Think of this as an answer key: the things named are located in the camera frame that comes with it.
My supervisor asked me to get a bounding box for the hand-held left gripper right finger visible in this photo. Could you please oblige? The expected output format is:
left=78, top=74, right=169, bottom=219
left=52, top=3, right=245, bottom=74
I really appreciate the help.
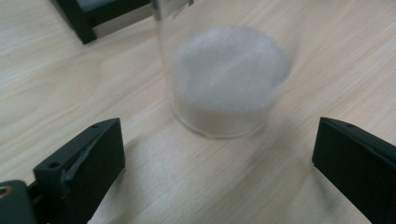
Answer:
left=311, top=116, right=396, bottom=224

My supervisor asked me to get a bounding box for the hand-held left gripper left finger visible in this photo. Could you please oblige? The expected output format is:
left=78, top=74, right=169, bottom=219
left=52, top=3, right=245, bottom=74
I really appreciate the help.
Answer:
left=32, top=117, right=126, bottom=224

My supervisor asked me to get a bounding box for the black two-tier metal rack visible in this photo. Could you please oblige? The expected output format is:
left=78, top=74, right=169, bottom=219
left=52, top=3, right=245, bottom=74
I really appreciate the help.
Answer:
left=49, top=0, right=157, bottom=45

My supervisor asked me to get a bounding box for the glass jar with white powder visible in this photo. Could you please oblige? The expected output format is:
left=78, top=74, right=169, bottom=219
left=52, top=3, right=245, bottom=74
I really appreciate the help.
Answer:
left=151, top=0, right=300, bottom=140

